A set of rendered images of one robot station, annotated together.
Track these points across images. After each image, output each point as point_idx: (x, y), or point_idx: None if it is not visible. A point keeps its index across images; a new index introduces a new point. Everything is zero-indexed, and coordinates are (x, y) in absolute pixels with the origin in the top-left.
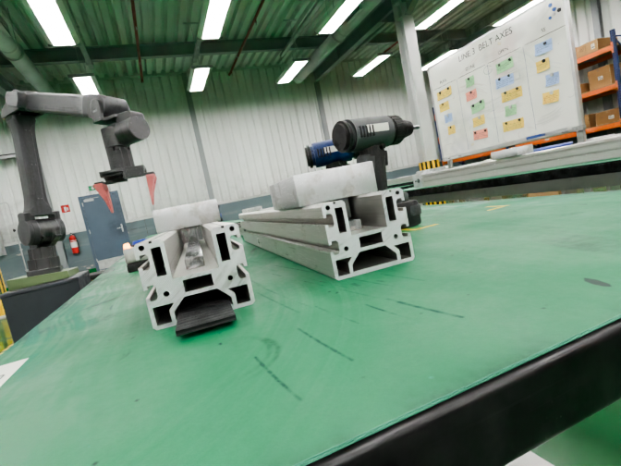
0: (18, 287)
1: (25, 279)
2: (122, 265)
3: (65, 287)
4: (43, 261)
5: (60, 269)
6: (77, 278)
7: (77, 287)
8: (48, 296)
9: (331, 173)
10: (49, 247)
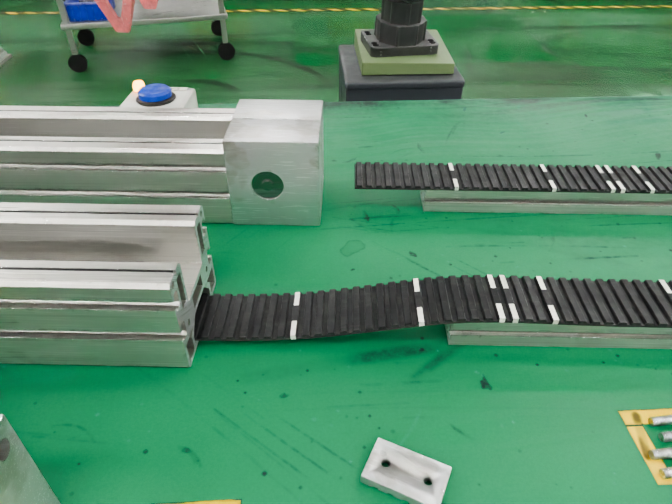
0: (355, 47)
1: (356, 41)
2: (354, 113)
3: (344, 87)
4: (378, 25)
5: (375, 54)
6: (345, 85)
7: (345, 98)
8: (342, 85)
9: None
10: (391, 4)
